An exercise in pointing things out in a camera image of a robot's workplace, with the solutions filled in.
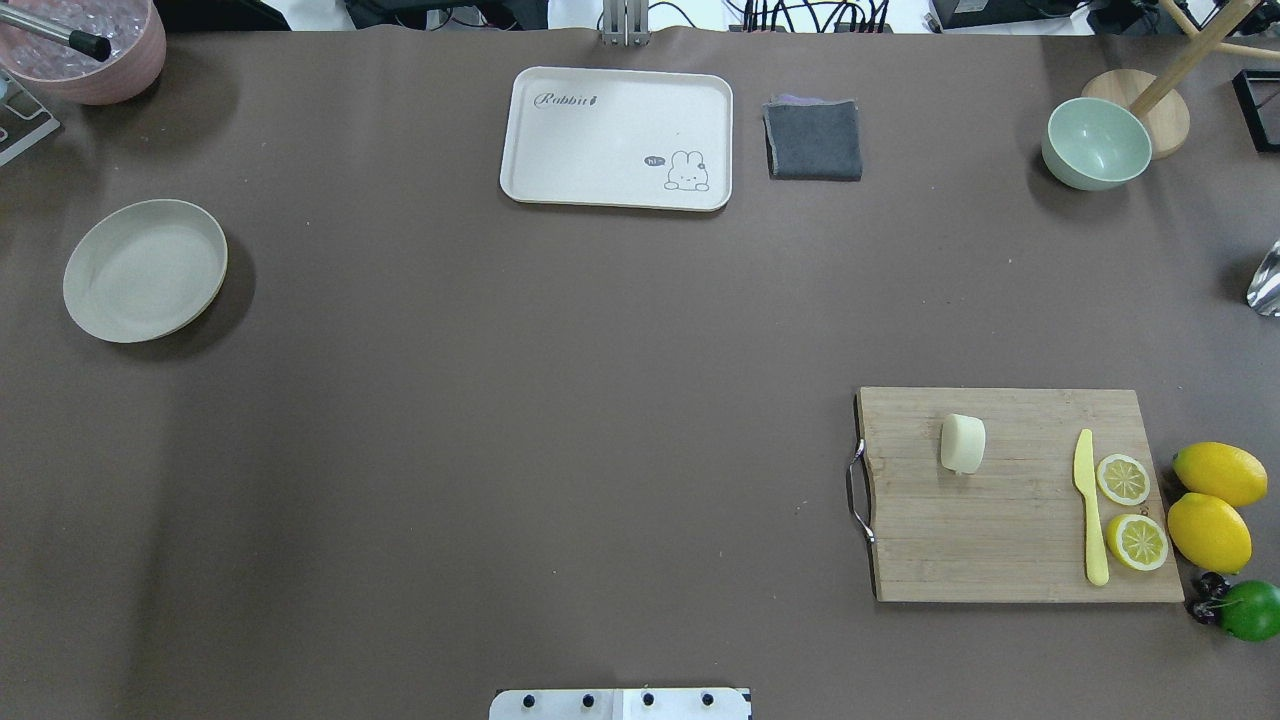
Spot beige round plate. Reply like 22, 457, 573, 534
61, 199, 229, 345

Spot cream rabbit tray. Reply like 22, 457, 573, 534
499, 67, 733, 211

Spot black tray with glasses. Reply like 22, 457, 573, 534
1231, 69, 1279, 152

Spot grey folded cloth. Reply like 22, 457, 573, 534
763, 95, 863, 182

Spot wooden cutting board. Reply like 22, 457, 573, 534
858, 386, 1184, 603

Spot upper lemon half slice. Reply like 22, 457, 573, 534
1094, 454, 1155, 507

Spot lemon half slice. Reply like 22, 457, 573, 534
1094, 454, 1155, 507
1103, 512, 1171, 571

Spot green bowl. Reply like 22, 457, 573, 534
1039, 97, 1155, 192

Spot yellow plastic knife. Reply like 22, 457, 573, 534
1071, 428, 1110, 587

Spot lower lemon half slice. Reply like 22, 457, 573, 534
1103, 512, 1171, 571

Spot upper whole lemon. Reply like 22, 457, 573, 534
1172, 441, 1268, 507

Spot whole lemon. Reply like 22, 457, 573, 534
1167, 492, 1253, 575
1172, 441, 1268, 507

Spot wooden cup tree stand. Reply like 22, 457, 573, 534
1082, 1, 1277, 160

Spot lower whole lemon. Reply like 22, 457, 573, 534
1167, 492, 1253, 575

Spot dark cherries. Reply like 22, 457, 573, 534
1187, 571, 1231, 626

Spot metal ice scoop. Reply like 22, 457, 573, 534
1244, 240, 1280, 318

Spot metal muddler black tip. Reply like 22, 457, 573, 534
1, 3, 113, 61

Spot pink bowl with ice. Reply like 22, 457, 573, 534
1, 1, 166, 105

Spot green lime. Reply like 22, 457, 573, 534
1219, 580, 1279, 642

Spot aluminium frame post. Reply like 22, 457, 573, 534
600, 0, 652, 47

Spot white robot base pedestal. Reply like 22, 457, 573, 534
488, 687, 754, 719

